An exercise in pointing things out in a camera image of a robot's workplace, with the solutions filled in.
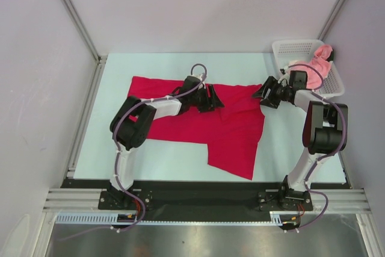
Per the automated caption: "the red t shirt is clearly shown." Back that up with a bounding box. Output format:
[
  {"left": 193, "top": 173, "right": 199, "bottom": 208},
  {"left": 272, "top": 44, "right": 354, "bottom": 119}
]
[{"left": 126, "top": 75, "right": 266, "bottom": 181}]

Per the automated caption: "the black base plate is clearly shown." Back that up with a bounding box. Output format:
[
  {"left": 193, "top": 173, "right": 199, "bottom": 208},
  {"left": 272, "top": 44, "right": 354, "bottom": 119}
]
[{"left": 60, "top": 178, "right": 353, "bottom": 223}]

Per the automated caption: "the white cable duct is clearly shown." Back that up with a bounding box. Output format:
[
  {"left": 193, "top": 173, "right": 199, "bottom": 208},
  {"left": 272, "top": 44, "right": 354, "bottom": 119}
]
[{"left": 55, "top": 212, "right": 295, "bottom": 226}]

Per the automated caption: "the pink t shirt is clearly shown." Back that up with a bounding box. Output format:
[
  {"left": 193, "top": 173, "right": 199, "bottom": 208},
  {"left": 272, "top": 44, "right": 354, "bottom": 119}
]
[{"left": 288, "top": 45, "right": 333, "bottom": 90}]

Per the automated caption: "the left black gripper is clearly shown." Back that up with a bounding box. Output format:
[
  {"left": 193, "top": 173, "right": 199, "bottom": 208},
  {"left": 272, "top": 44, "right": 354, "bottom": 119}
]
[{"left": 189, "top": 85, "right": 224, "bottom": 114}]

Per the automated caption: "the aluminium front rail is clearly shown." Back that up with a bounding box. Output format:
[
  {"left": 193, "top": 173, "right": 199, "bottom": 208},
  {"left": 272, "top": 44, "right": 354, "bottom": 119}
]
[{"left": 43, "top": 188, "right": 371, "bottom": 214}]

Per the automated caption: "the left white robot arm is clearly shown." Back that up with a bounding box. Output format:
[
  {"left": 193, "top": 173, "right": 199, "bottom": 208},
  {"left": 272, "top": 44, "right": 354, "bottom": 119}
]
[{"left": 110, "top": 73, "right": 224, "bottom": 209}]

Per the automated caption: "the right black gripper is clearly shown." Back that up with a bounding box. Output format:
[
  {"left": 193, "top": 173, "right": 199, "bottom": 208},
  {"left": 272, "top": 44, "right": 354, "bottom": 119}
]
[{"left": 252, "top": 76, "right": 289, "bottom": 109}]

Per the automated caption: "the aluminium frame post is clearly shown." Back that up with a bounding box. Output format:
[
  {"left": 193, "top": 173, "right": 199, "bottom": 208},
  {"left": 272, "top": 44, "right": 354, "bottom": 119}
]
[
  {"left": 317, "top": 0, "right": 347, "bottom": 41},
  {"left": 60, "top": 0, "right": 101, "bottom": 63}
]

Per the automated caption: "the right aluminium frame post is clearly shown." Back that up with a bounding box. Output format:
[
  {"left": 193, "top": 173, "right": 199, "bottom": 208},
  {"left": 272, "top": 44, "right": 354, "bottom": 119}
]
[{"left": 317, "top": 0, "right": 347, "bottom": 41}]

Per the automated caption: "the left aluminium frame post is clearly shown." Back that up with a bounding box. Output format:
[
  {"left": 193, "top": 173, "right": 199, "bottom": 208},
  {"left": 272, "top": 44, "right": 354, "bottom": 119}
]
[{"left": 60, "top": 0, "right": 101, "bottom": 63}]

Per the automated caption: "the white plastic basket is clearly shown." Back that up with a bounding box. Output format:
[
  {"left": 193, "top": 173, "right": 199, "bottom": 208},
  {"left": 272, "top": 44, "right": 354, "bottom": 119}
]
[{"left": 272, "top": 39, "right": 345, "bottom": 98}]

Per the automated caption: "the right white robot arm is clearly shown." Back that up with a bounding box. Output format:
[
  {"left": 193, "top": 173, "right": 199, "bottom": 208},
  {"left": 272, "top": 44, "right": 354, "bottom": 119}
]
[{"left": 252, "top": 70, "right": 348, "bottom": 211}]

